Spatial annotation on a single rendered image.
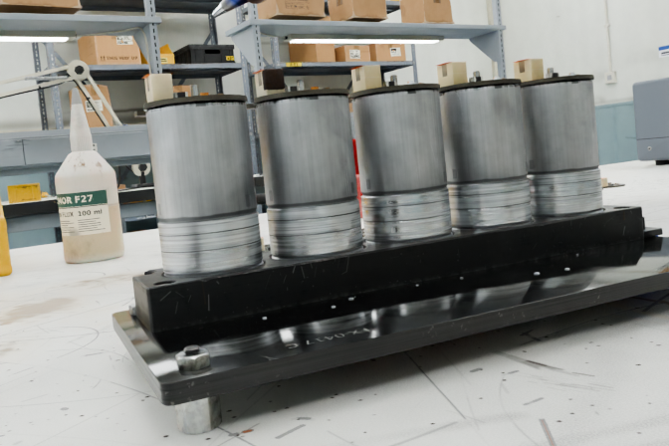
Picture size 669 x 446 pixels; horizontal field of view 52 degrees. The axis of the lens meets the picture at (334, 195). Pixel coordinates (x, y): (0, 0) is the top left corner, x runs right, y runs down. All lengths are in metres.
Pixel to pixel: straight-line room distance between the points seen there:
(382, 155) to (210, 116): 0.05
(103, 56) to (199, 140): 4.06
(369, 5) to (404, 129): 2.93
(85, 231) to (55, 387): 0.24
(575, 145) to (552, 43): 6.00
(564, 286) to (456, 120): 0.06
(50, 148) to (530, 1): 4.78
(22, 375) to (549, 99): 0.16
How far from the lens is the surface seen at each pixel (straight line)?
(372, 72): 0.19
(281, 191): 0.17
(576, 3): 6.08
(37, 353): 0.21
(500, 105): 0.20
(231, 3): 0.16
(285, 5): 2.88
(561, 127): 0.21
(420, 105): 0.18
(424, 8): 3.30
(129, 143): 2.49
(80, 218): 0.41
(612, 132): 5.84
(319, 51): 4.82
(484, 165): 0.20
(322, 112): 0.17
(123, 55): 4.26
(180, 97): 0.17
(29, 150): 2.43
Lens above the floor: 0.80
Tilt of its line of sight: 3 degrees down
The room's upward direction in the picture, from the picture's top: 6 degrees counter-clockwise
